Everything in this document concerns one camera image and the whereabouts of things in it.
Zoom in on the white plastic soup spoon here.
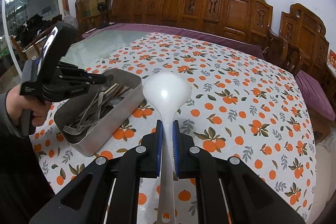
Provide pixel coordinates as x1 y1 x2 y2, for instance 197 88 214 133
143 72 191 223

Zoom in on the dark wooden chopstick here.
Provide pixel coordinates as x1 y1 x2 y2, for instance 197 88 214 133
112 85 130 98

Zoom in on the metal fork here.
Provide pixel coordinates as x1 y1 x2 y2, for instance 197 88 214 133
62 97 106 136

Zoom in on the left forearm dark sleeve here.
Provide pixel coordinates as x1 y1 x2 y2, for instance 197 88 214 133
1 92 55 223

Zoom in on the person's left hand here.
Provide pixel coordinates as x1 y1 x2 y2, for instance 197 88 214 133
6 85 52 127

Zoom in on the rectangular metal tray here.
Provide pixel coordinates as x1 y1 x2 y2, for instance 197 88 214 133
54 69 144 157

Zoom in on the glass sliding door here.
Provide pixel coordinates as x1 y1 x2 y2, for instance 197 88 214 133
0 0 69 77

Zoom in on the large cardboard box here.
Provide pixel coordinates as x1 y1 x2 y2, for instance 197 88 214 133
75 0 108 18

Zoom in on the small black desk fan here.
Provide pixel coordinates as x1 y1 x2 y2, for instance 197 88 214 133
97 2 108 13

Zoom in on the carved wooden sofa bench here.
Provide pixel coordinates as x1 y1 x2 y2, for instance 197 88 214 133
75 0 305 75

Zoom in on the purple armchair cushion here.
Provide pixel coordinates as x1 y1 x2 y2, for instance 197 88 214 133
294 70 335 121

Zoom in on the carved wooden armchair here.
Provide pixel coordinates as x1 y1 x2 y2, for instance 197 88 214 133
278 3 336 143

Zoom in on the red gift box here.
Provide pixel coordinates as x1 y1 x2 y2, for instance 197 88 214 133
327 50 336 70

